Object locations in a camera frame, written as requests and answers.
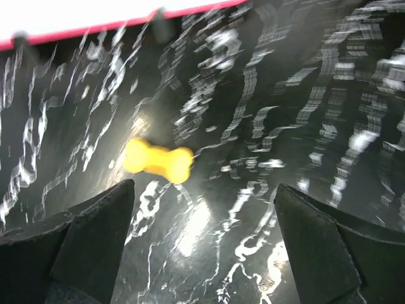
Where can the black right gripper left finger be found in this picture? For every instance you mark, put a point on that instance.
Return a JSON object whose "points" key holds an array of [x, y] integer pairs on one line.
{"points": [[73, 256]]}

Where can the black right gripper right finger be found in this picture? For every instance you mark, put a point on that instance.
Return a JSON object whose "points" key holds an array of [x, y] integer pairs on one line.
{"points": [[336, 257]]}

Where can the pink-framed whiteboard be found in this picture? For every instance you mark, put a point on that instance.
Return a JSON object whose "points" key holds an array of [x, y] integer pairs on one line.
{"points": [[46, 21]]}

